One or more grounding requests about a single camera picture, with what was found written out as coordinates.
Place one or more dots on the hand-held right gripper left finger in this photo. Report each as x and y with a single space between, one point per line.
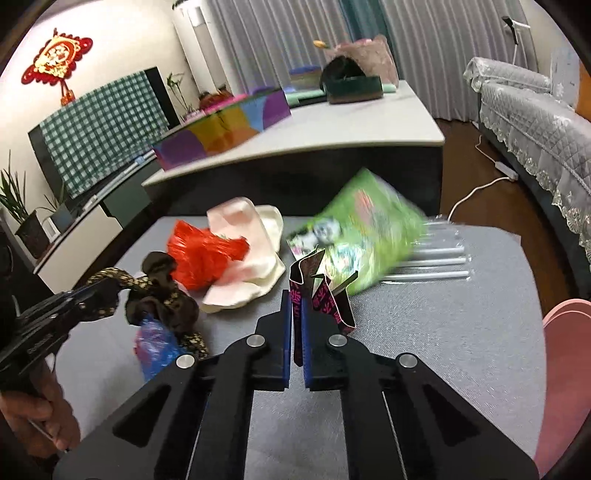
288 344

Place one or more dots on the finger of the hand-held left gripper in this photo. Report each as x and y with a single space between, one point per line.
87 288
94 314

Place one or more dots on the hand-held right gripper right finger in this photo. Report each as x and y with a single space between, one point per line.
308 376

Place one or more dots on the black and pink wrapper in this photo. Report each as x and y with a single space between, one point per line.
323 300

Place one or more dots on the dark gold-patterned cloth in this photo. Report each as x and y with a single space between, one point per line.
159 295

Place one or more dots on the red plastic bag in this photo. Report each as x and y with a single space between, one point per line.
198 258

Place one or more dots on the clear plastic packet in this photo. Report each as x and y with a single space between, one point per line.
434 263

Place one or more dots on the pink plastic bin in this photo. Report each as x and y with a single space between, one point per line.
568 369

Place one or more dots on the person's left forearm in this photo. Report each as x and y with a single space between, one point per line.
23 464

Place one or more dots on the person's left hand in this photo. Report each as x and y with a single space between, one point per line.
44 410

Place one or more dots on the television cabinet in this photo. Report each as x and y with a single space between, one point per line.
69 249

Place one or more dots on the blue plastic bag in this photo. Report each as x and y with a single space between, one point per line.
154 350

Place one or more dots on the cream cloth bag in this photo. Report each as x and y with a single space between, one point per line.
261 272

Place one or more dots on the plant in black pot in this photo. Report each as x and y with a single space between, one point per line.
30 230

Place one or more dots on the green snack packet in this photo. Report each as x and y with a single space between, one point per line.
378 230

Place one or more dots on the green checkered cloth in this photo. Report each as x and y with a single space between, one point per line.
101 129

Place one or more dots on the colourful cardboard box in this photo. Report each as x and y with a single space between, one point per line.
221 129

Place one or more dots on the tall bamboo plant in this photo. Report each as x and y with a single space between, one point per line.
178 97

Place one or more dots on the black television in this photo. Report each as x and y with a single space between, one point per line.
158 85

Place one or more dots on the white coffee table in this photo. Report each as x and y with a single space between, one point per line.
346 124

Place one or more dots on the red packet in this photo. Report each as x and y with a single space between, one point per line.
214 99

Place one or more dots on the mint green cloth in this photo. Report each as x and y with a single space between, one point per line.
300 98

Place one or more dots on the dark green round basket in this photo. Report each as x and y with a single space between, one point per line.
355 90

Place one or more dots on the white tower air conditioner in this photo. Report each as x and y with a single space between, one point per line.
198 46

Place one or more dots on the blue lidded bowl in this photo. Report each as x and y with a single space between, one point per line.
304 76

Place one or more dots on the white power strip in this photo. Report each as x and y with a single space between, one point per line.
505 170

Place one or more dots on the pink quilted bag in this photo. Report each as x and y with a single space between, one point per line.
379 60

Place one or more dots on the small green trailing plant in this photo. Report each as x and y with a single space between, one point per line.
179 3

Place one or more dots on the small yellow object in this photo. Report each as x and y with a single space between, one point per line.
320 44

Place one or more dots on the grey curtain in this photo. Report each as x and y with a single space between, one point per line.
452 55
277 41

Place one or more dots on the grey quilted sofa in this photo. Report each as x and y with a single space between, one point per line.
545 134

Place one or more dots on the teal curtain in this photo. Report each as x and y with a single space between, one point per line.
364 18

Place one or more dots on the white floor stand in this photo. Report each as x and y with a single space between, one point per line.
515 41

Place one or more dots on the red knot wall decoration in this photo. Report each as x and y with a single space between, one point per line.
57 57

